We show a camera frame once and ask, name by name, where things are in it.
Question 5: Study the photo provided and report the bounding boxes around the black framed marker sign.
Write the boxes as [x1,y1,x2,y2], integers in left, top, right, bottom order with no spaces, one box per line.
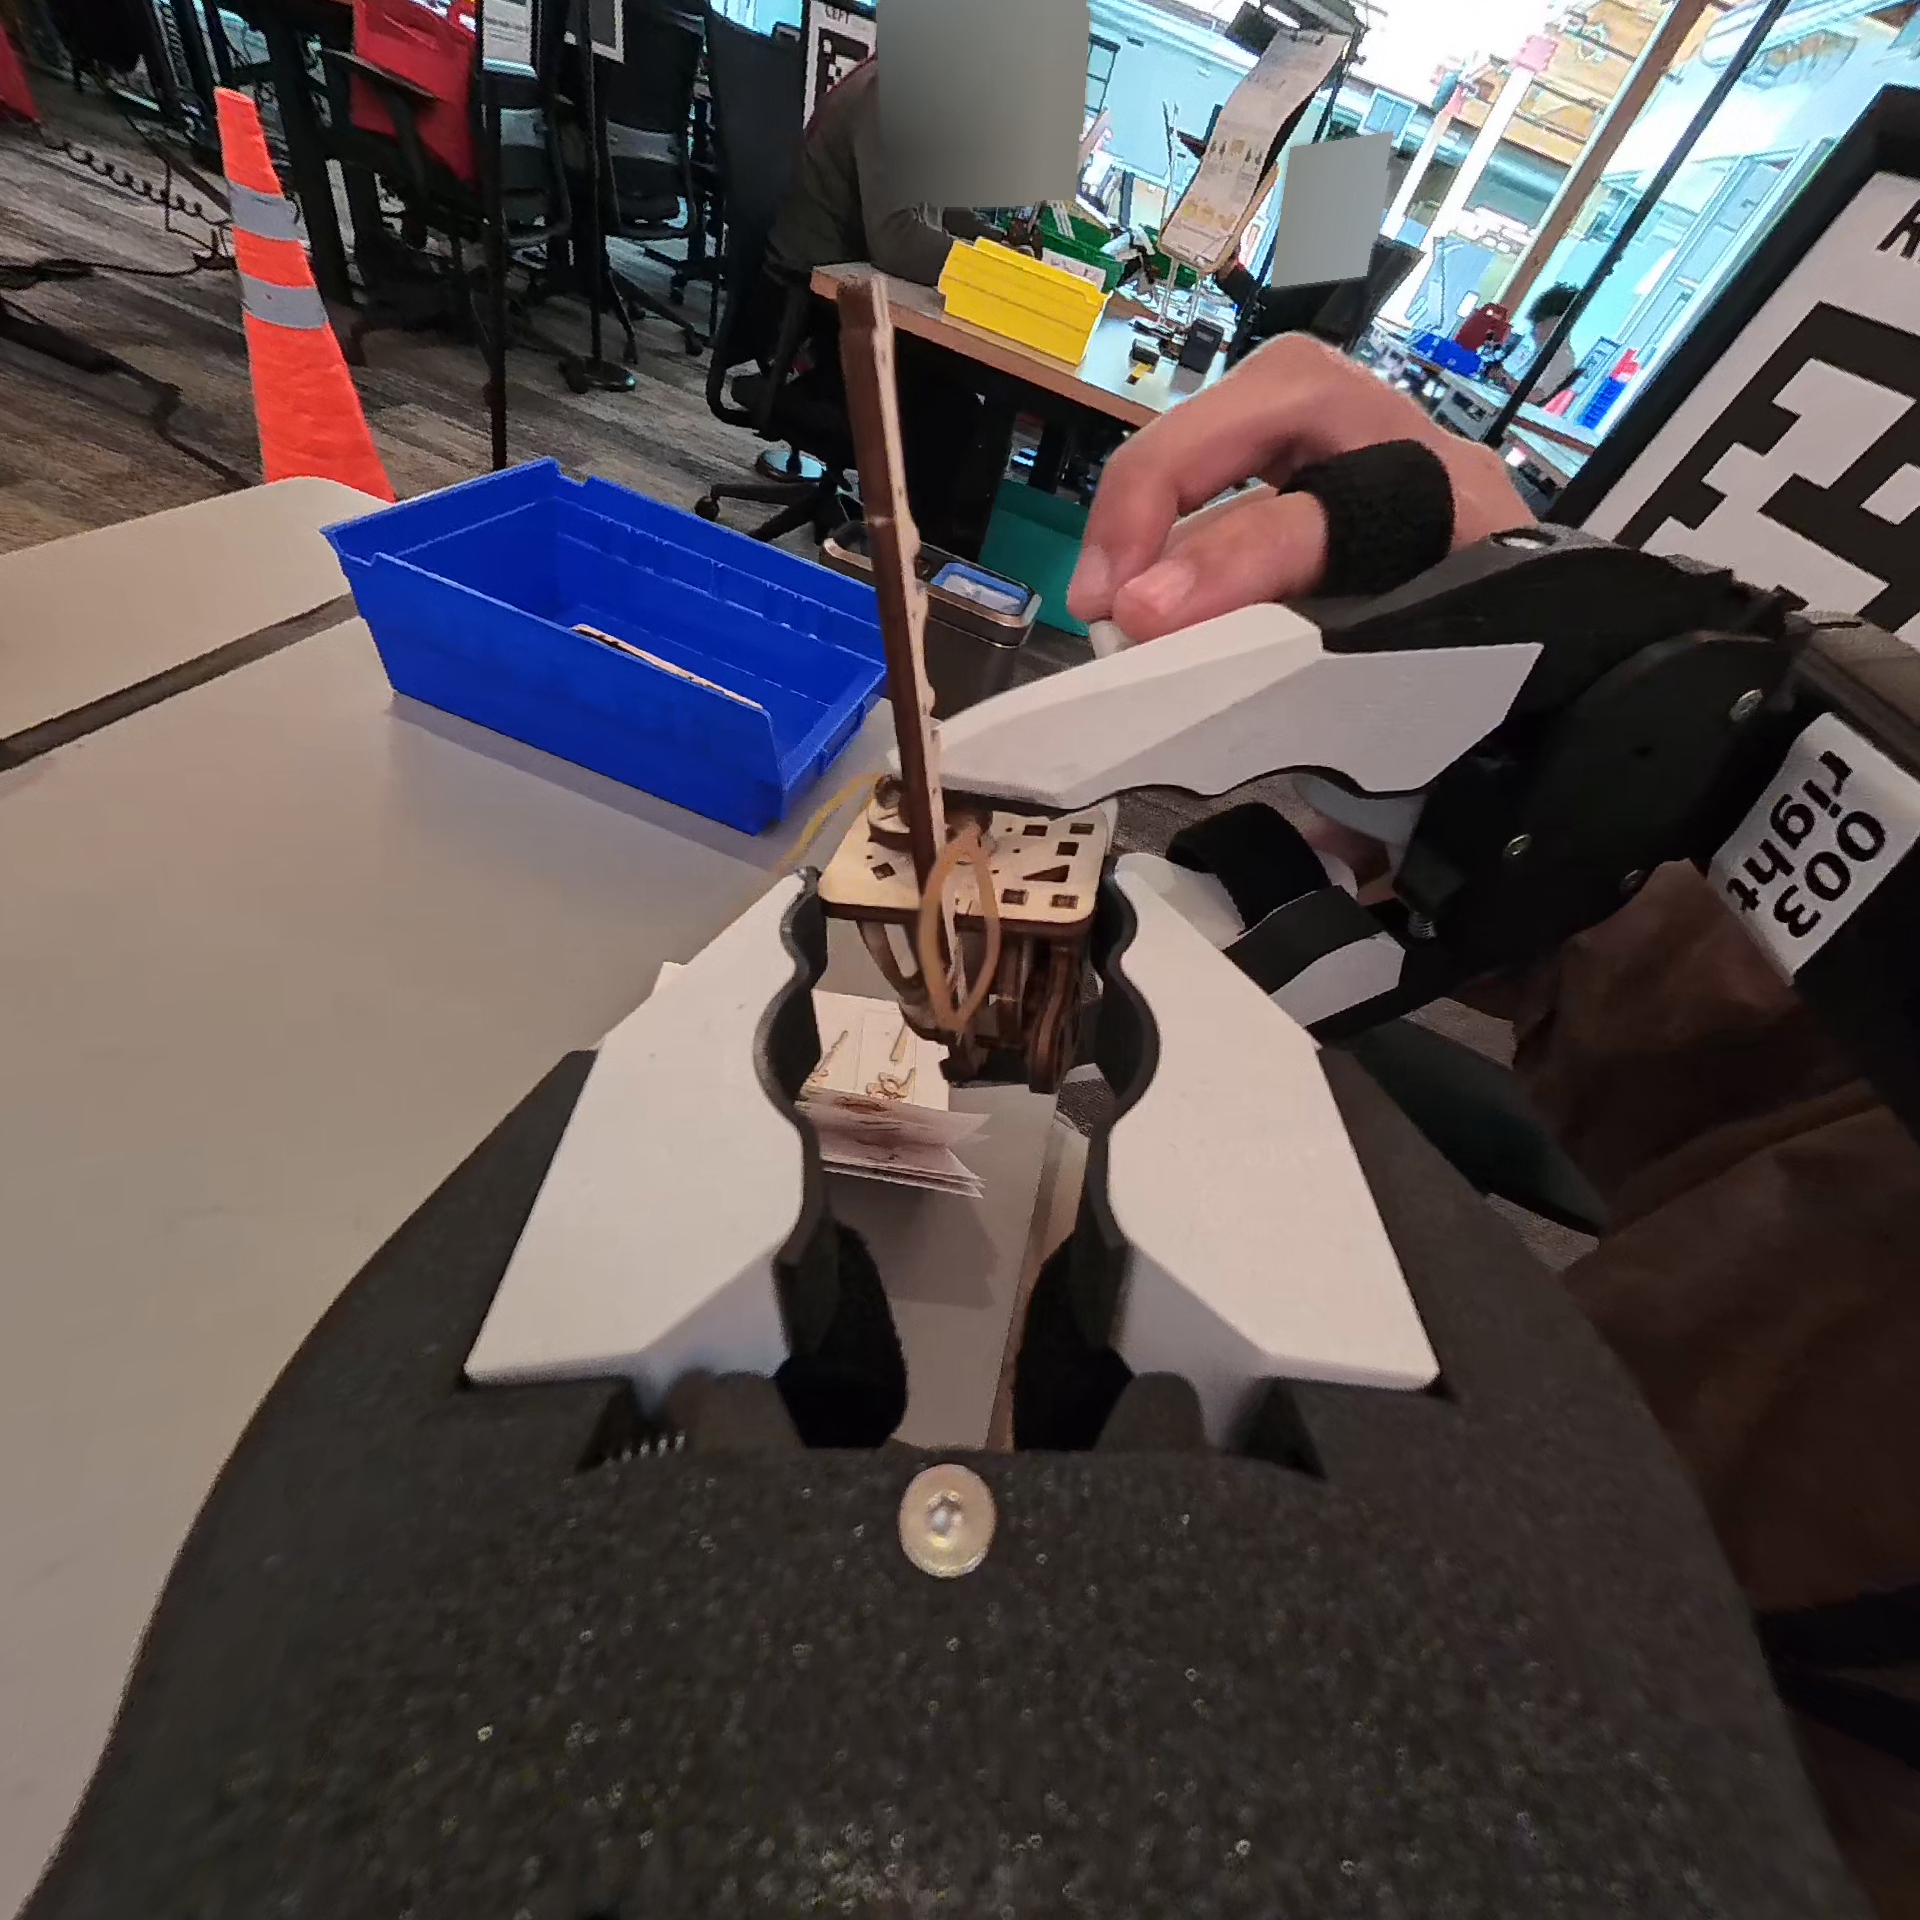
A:
[1575,82,1920,633]

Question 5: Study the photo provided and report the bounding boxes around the person's right hand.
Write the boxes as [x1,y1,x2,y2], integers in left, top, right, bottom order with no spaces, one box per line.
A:
[1068,335,1544,648]

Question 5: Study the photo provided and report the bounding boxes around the yellow plastic bin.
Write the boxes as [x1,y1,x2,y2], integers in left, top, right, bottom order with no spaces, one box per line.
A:
[937,239,1114,367]

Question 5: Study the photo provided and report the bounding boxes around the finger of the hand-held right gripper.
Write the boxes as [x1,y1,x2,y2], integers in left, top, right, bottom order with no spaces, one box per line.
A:
[891,604,1547,811]
[1171,810,1442,1039]

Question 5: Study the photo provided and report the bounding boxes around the cut-out wooden sheet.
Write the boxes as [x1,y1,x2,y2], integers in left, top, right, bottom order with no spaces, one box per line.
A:
[569,620,768,714]

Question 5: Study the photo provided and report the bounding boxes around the silver trash can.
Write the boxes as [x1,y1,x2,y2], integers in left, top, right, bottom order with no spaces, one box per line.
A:
[824,520,1041,696]

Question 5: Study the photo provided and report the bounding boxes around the wooden model assembly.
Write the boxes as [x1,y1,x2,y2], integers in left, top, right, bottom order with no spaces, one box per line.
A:
[817,772,1124,1095]

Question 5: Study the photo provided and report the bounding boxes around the orange traffic cone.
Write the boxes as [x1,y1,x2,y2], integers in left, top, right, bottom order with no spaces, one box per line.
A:
[216,87,395,505]

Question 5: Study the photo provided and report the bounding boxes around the blue plastic bin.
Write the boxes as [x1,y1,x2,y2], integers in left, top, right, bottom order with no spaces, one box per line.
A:
[322,457,889,834]

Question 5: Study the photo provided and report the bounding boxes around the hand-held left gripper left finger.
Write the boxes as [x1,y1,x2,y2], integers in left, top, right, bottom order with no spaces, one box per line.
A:
[465,872,842,1391]

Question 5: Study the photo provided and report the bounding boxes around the tan clipboard stand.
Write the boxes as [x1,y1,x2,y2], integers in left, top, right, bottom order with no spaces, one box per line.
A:
[1162,28,1353,273]

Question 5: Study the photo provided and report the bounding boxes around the green storage box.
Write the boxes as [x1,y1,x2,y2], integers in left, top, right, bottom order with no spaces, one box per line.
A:
[984,480,1097,641]

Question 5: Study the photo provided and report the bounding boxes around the red office chair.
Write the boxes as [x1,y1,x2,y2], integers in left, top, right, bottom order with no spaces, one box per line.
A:
[353,0,483,184]

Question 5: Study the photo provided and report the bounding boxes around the tan rubber band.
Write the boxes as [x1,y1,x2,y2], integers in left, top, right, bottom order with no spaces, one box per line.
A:
[777,772,1003,1028]

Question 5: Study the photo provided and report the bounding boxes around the instruction booklet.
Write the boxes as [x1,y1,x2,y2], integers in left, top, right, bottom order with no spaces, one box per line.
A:
[796,990,994,1202]

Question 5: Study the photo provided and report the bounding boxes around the person's brown sweater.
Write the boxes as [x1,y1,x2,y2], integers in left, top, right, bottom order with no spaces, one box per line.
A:
[1500,872,1920,1920]

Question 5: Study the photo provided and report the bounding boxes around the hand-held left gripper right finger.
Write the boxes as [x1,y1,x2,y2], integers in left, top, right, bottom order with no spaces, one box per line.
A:
[1050,863,1442,1443]

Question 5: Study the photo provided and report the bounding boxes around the black office chair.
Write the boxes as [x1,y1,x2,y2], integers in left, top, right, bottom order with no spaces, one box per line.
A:
[705,0,857,543]

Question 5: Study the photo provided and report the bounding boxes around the notched wooden stick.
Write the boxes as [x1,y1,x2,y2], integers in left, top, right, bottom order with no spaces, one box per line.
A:
[835,274,977,1039]

